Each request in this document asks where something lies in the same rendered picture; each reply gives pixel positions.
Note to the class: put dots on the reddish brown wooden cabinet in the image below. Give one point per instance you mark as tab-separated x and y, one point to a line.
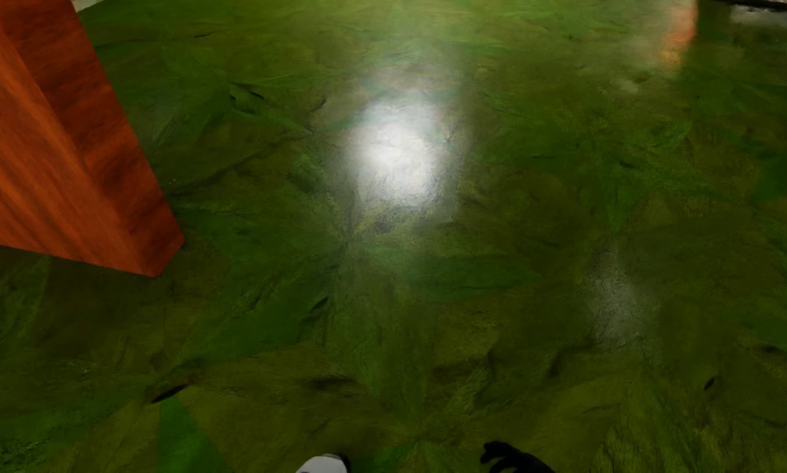
45	151

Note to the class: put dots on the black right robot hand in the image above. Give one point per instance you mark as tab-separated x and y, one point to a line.
508	458

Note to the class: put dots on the white robot leg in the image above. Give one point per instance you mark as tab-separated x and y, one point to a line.
324	464

